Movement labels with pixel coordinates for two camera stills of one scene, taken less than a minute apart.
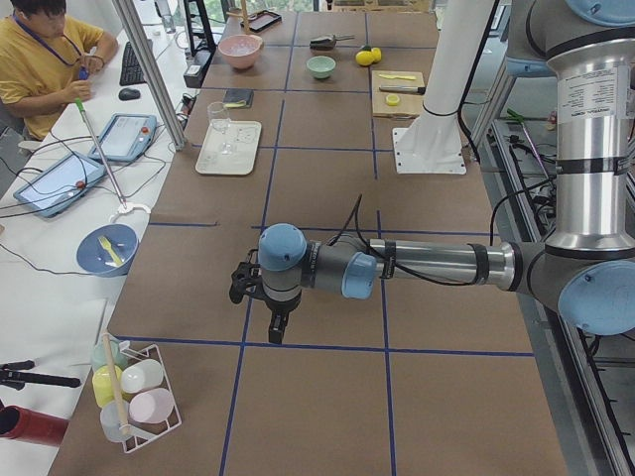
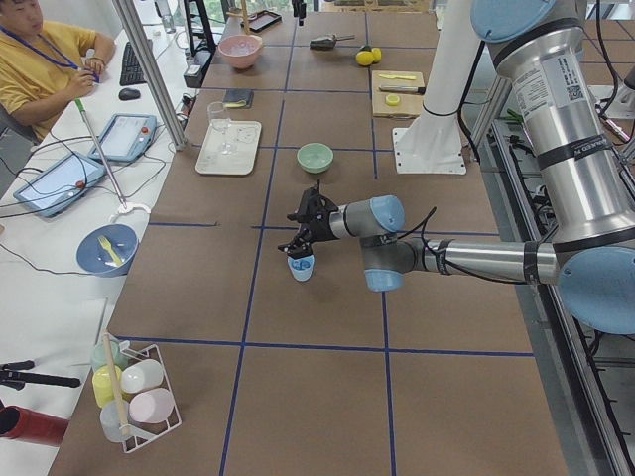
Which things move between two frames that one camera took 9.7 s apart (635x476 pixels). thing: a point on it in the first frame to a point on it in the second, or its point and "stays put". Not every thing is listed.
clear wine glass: (218, 115) stays put
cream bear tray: (230, 148) stays put
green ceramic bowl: (320, 66) to (315, 157)
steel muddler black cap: (403, 88) stays put
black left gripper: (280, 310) to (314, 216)
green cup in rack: (98, 357) stays put
